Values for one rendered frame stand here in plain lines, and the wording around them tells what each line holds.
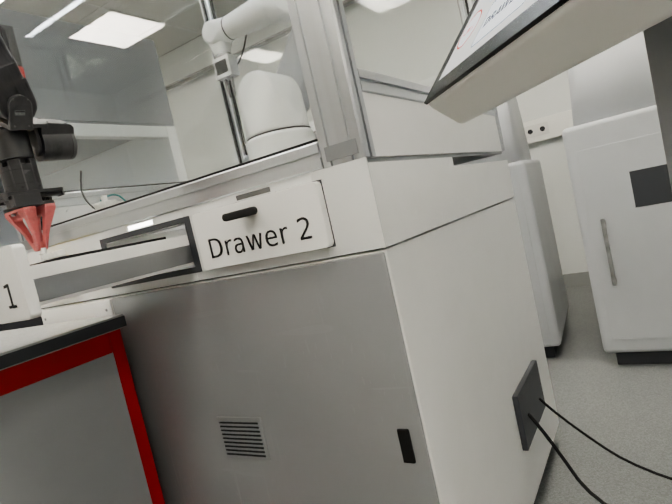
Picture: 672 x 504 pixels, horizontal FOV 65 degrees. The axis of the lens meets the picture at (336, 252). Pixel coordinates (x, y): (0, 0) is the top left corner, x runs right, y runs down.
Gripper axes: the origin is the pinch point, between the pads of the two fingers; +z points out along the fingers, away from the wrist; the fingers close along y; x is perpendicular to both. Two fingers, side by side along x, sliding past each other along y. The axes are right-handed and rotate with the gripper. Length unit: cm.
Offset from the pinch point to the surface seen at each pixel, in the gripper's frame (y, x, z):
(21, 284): 10.6, 12.2, 5.5
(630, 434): -124, 68, 95
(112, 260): -5.7, 10.1, 5.2
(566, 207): -342, 28, 43
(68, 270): 2.3, 10.3, 5.2
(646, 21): 13, 91, -1
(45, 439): 1.8, -13.5, 35.0
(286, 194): -22.2, 37.0, 1.2
